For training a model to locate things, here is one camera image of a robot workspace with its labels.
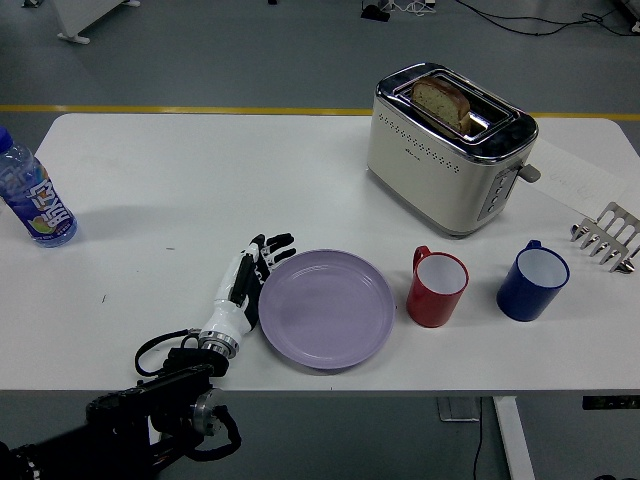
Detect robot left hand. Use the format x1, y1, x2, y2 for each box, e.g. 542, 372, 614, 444
198, 232, 297, 346

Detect lilac round plate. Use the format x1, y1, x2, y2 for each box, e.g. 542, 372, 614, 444
258, 248, 397, 371

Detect red mug white inside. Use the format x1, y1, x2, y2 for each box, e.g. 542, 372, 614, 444
406, 244, 470, 329

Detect blue-labelled drink bottle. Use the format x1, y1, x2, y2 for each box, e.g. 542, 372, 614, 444
0, 124, 79, 250

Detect cream and chrome toaster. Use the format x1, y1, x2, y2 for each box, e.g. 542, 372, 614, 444
365, 62, 542, 239

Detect grey box under table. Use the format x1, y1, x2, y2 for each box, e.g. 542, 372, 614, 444
435, 397, 482, 424

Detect blue mug white inside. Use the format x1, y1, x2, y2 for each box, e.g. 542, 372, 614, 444
496, 239, 571, 323

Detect brown bread slice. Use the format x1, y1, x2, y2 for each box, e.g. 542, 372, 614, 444
410, 75, 472, 134

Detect white table leg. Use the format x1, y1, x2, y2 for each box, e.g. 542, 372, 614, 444
492, 397, 536, 480

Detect white furniture foot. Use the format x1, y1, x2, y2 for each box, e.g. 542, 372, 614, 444
52, 0, 142, 44

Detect metal toast rack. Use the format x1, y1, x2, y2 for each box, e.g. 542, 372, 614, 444
569, 202, 640, 275

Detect black table control panel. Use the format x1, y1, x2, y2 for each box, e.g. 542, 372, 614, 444
582, 395, 640, 410

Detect black cable under table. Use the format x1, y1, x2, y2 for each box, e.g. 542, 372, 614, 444
468, 422, 484, 480

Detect white floor wires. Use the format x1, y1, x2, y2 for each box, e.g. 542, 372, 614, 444
389, 0, 437, 15

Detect black floor cable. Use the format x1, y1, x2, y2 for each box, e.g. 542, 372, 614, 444
452, 0, 640, 38

